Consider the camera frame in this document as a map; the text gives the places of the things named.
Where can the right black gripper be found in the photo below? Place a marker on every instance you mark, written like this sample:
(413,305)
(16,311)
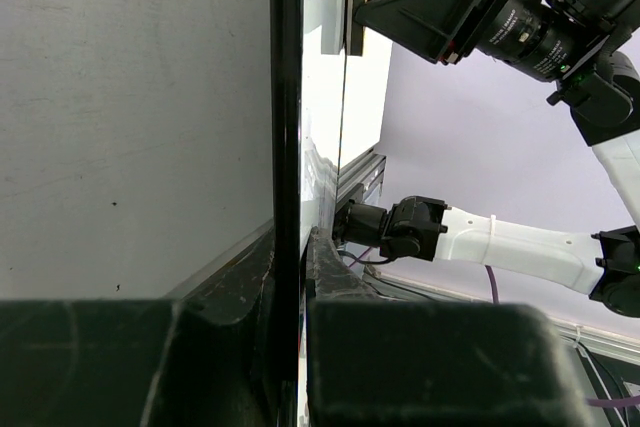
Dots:
(539,38)

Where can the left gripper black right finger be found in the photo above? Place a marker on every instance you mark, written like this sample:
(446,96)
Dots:
(377,362)

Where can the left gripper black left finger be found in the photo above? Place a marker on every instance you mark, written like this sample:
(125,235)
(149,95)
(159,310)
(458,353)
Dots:
(197,361)

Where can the yellow black whiteboard eraser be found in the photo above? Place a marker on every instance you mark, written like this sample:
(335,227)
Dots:
(340,32)

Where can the black framed whiteboard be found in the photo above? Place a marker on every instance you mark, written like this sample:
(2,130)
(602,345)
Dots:
(147,145)

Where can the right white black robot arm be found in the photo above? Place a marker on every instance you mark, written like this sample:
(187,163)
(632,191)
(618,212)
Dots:
(602,94)

